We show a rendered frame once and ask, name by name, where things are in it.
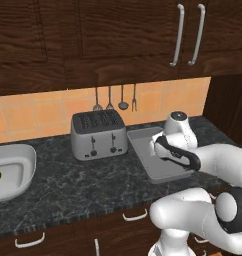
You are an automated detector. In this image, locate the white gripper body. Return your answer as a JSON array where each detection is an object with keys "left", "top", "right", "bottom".
[{"left": 149, "top": 132, "right": 166, "bottom": 159}]

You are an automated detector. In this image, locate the grey baking tray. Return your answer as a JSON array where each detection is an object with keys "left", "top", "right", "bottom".
[{"left": 126, "top": 126, "right": 195, "bottom": 185}]

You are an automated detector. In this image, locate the hanging grey fork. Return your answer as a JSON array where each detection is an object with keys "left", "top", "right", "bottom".
[{"left": 130, "top": 83, "right": 138, "bottom": 113}]

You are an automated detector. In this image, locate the hanging grey ladle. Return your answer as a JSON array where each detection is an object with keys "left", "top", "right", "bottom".
[{"left": 117, "top": 84, "right": 130, "bottom": 111}]

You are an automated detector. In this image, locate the silver four-slot toaster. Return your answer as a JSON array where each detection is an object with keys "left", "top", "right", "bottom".
[{"left": 70, "top": 108, "right": 129, "bottom": 162}]

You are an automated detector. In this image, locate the hanging grey slotted spatula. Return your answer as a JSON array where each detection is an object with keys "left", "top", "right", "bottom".
[{"left": 92, "top": 87, "right": 104, "bottom": 113}]

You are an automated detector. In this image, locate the dark wood tall cabinet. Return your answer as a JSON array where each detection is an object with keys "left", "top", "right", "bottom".
[{"left": 203, "top": 73, "right": 242, "bottom": 152}]

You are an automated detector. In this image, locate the dark wood drawer front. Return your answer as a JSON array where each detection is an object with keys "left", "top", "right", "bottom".
[
  {"left": 0, "top": 222, "right": 76, "bottom": 256},
  {"left": 98, "top": 205, "right": 162, "bottom": 256}
]

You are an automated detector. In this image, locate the dark wood cupboard door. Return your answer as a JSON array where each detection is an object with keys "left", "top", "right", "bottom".
[
  {"left": 64, "top": 0, "right": 181, "bottom": 90},
  {"left": 178, "top": 0, "right": 242, "bottom": 80},
  {"left": 0, "top": 0, "right": 66, "bottom": 98}
]

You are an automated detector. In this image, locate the white drawer handle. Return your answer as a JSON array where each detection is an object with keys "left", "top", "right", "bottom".
[
  {"left": 14, "top": 231, "right": 47, "bottom": 250},
  {"left": 121, "top": 208, "right": 149, "bottom": 223},
  {"left": 193, "top": 234, "right": 210, "bottom": 245}
]

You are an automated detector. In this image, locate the long silver cupboard handle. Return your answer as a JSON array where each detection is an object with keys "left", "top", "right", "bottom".
[
  {"left": 187, "top": 3, "right": 207, "bottom": 67},
  {"left": 169, "top": 3, "right": 186, "bottom": 68}
]

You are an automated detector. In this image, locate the white cupboard door handle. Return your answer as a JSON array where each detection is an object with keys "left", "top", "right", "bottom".
[{"left": 93, "top": 237, "right": 101, "bottom": 256}]

